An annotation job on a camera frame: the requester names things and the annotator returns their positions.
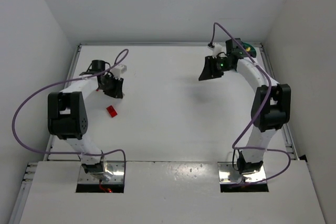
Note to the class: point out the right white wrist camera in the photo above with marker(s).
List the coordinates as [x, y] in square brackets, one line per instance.
[215, 48]

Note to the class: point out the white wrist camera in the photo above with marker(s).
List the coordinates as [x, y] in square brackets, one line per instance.
[215, 48]
[118, 70]

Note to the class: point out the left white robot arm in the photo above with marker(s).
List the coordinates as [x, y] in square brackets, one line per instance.
[67, 116]

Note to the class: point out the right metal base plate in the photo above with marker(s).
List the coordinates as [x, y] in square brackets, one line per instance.
[229, 174]

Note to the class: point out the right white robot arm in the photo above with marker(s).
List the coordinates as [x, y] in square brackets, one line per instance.
[271, 105]

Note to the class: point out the metal base plate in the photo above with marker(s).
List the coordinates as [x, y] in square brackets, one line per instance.
[115, 174]
[229, 174]

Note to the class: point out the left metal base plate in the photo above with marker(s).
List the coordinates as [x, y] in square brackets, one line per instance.
[115, 174]

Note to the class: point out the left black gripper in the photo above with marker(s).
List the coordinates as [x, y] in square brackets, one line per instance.
[113, 85]

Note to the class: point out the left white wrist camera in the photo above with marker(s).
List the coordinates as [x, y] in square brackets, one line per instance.
[118, 70]

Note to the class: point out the red round lego plate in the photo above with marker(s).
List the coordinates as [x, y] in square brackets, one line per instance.
[111, 111]

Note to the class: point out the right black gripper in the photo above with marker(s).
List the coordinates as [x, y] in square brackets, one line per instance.
[213, 65]

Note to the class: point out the teal divided round container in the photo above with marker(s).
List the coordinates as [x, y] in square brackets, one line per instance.
[250, 49]

